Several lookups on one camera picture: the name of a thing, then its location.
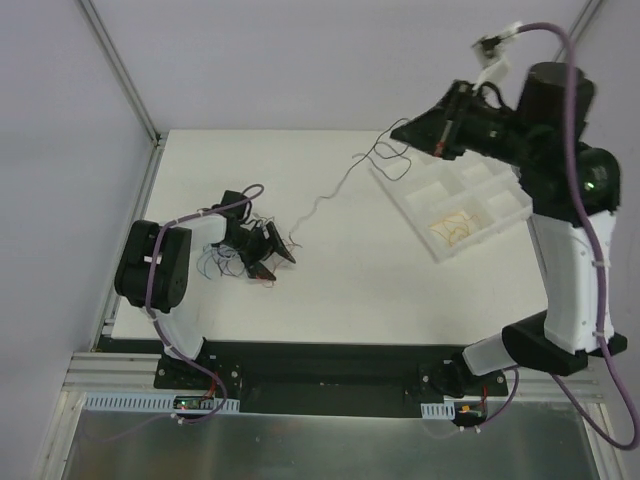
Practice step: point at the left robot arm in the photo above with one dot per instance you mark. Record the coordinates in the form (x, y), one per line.
(156, 268)

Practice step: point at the right white cable duct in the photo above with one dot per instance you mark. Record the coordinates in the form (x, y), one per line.
(438, 411)

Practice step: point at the left aluminium frame post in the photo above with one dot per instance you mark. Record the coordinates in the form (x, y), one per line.
(119, 70)

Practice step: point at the white cable duct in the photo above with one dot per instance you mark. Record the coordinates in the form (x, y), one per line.
(438, 411)
(159, 403)

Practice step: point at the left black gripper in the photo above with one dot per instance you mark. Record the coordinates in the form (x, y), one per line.
(258, 245)

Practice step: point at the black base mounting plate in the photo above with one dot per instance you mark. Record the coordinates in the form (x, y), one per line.
(387, 381)

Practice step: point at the white foam compartment tray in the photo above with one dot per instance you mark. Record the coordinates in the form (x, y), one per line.
(451, 205)

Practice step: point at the left white cable duct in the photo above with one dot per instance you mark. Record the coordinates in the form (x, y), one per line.
(159, 403)

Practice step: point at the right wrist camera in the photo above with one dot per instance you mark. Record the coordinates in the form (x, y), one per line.
(490, 53)

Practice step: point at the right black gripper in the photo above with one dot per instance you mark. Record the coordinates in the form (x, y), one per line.
(454, 118)

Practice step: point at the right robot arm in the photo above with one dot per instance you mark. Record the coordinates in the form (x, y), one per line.
(575, 193)

